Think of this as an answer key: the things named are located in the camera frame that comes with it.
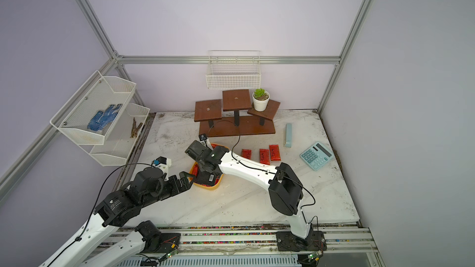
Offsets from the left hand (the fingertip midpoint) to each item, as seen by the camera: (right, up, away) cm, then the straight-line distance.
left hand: (187, 183), depth 71 cm
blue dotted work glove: (-38, +26, +5) cm, 46 cm away
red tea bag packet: (+34, +7, +28) cm, 44 cm away
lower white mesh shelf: (-41, +17, +22) cm, 49 cm away
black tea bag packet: (+4, -2, +15) cm, 15 cm away
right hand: (+7, +7, +13) cm, 16 cm away
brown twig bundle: (-35, +21, +23) cm, 47 cm away
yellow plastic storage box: (-2, +2, +18) cm, 18 cm away
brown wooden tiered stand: (+3, +30, +28) cm, 41 cm away
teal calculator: (+62, +7, +27) cm, 68 cm away
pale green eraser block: (+48, +18, +33) cm, 61 cm away
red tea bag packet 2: (+40, +7, +30) cm, 50 cm away
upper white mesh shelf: (-43, +29, +6) cm, 52 cm away
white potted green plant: (+31, +38, +24) cm, 55 cm away
